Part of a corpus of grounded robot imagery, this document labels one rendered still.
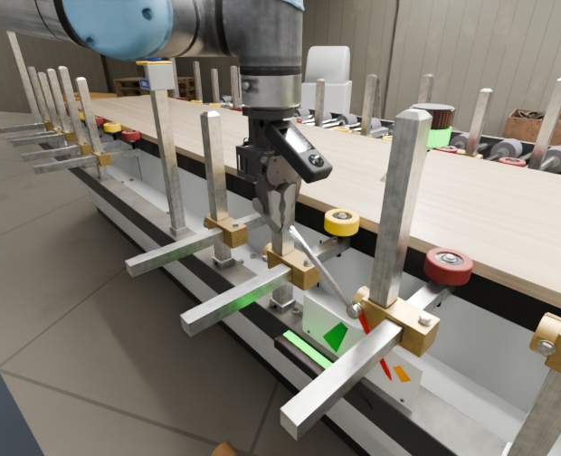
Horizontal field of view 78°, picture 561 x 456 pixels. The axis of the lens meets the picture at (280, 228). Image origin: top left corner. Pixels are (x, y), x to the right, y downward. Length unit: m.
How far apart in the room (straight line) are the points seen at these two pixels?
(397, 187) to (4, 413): 1.11
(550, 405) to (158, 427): 1.28
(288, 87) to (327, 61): 3.92
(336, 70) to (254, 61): 3.91
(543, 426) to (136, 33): 0.65
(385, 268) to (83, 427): 1.35
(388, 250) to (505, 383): 0.42
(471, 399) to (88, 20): 0.87
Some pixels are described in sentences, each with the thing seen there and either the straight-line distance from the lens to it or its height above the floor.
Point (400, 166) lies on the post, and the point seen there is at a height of 1.11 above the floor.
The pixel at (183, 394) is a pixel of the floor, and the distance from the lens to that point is 1.61.
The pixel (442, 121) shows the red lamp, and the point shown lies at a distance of 0.52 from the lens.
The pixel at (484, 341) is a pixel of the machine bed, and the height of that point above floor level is 0.73.
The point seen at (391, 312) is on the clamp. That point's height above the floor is 0.87.
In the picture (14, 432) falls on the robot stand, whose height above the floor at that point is 0.33.
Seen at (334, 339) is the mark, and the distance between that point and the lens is 0.72.
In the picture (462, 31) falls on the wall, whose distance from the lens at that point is 5.87.
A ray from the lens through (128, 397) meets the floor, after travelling 1.67.
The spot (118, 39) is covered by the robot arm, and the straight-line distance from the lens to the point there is 0.42.
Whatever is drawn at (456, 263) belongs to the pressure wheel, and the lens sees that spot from 0.70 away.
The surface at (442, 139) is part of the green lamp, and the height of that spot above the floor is 1.14.
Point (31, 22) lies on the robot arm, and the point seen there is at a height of 1.27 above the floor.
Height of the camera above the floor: 1.25
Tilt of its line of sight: 27 degrees down
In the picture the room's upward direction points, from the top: straight up
